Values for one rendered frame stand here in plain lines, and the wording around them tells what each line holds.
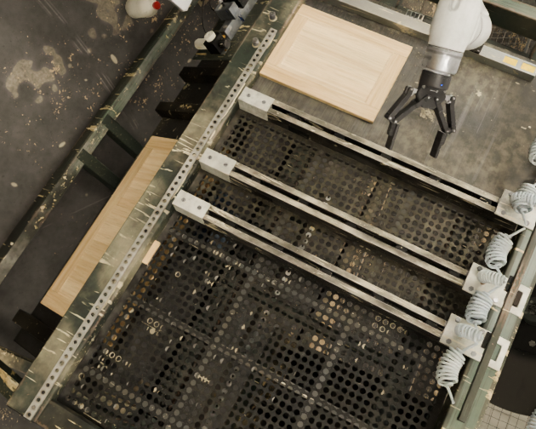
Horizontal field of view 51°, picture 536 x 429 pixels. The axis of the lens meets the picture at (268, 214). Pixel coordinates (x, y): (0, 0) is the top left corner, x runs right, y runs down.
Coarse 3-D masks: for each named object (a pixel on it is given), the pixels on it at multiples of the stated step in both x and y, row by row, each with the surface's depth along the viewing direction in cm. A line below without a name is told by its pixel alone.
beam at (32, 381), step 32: (288, 0) 230; (256, 32) 225; (224, 96) 216; (192, 128) 212; (224, 128) 214; (160, 192) 203; (128, 224) 199; (160, 224) 199; (128, 256) 195; (96, 288) 192; (64, 320) 189; (96, 320) 188; (32, 384) 182; (64, 384) 185
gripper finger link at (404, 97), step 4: (408, 88) 142; (412, 88) 141; (404, 92) 143; (408, 92) 142; (412, 92) 142; (400, 96) 144; (404, 96) 142; (408, 96) 142; (396, 100) 144; (400, 100) 143; (404, 100) 142; (396, 104) 143; (400, 104) 142; (404, 104) 143; (392, 108) 144; (396, 108) 143; (400, 108) 143; (388, 112) 144; (392, 112) 143; (396, 112) 143; (388, 116) 143; (392, 116) 143
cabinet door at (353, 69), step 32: (288, 32) 228; (320, 32) 228; (352, 32) 227; (288, 64) 223; (320, 64) 223; (352, 64) 222; (384, 64) 221; (320, 96) 217; (352, 96) 217; (384, 96) 216
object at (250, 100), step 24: (240, 96) 213; (264, 96) 212; (288, 120) 208; (312, 120) 208; (336, 144) 205; (360, 144) 205; (384, 168) 203; (408, 168) 202; (432, 192) 201; (456, 192) 195; (480, 192) 195; (504, 192) 190; (528, 192) 178; (504, 216) 187; (528, 216) 187
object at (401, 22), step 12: (324, 0) 234; (336, 0) 231; (348, 0) 230; (360, 0) 230; (360, 12) 230; (372, 12) 227; (384, 12) 227; (396, 12) 227; (384, 24) 229; (396, 24) 226; (408, 24) 224; (420, 24) 224; (420, 36) 225; (480, 60) 220; (492, 60) 217; (516, 72) 216; (528, 72) 214
